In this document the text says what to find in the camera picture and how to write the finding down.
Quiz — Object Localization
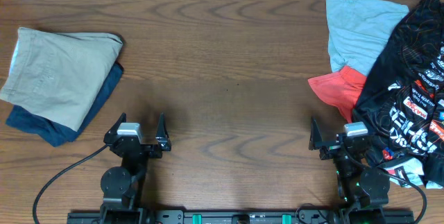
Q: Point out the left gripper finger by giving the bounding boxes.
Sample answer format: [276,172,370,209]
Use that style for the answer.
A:
[105,113,126,137]
[155,113,171,151]

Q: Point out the black printed cycling jersey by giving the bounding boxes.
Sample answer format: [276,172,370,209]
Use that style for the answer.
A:
[353,0,443,189]

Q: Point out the light blue grey shirt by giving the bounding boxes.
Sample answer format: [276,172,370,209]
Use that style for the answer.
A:
[325,0,409,76]

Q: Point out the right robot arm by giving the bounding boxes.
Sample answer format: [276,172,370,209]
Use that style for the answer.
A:
[309,118,390,223]

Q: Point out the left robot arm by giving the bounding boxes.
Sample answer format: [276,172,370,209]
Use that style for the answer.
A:
[99,114,171,224]

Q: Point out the red orange shirt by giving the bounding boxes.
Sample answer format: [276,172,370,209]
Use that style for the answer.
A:
[308,66,366,123]

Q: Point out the folded beige trousers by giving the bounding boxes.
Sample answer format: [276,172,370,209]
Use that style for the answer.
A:
[1,27,123,131]

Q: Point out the folded navy blue garment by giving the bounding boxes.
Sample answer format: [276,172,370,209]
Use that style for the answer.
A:
[6,62,124,147]

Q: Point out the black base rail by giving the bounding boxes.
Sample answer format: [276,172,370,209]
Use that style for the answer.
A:
[67,209,415,224]

